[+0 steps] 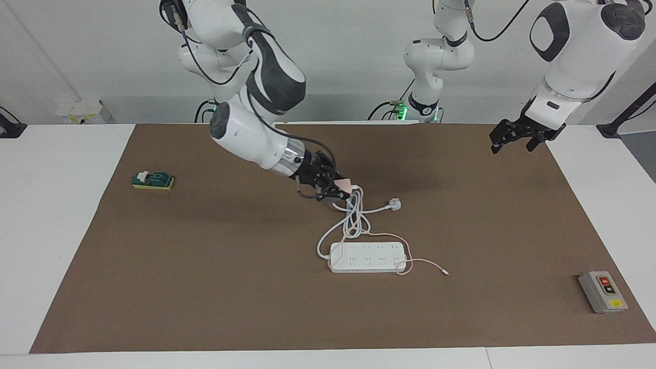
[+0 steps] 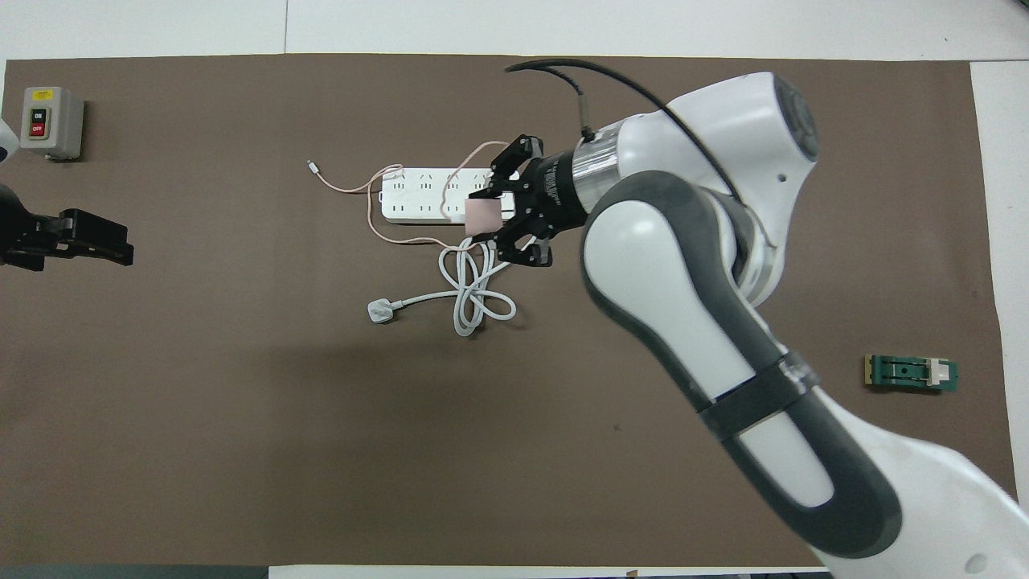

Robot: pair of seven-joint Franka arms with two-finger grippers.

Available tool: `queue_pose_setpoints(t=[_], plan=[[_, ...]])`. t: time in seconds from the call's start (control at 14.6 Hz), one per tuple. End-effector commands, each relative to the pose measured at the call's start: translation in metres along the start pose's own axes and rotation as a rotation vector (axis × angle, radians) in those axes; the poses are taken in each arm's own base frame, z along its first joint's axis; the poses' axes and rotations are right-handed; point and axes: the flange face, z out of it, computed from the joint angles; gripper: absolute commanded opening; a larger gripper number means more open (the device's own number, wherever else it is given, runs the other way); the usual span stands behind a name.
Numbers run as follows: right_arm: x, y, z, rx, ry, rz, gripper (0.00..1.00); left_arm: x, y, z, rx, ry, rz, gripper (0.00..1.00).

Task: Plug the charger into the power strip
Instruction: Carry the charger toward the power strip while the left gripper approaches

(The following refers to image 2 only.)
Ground grey on-off switch box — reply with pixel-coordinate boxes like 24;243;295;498
19;86;85;162

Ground pink charger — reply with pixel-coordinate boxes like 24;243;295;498
465;199;504;236

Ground brown table mat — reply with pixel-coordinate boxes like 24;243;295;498
0;53;1026;568

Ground white power strip cord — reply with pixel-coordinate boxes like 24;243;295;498
367;237;519;339

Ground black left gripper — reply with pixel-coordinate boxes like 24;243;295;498
0;185;135;272

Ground white power strip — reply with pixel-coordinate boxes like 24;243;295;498
380;166;519;226

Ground pink charging cable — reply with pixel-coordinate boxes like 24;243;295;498
305;141;515;250

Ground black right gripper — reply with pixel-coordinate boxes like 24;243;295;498
469;135;581;269

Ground small green circuit board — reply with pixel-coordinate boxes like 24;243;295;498
864;354;960;395

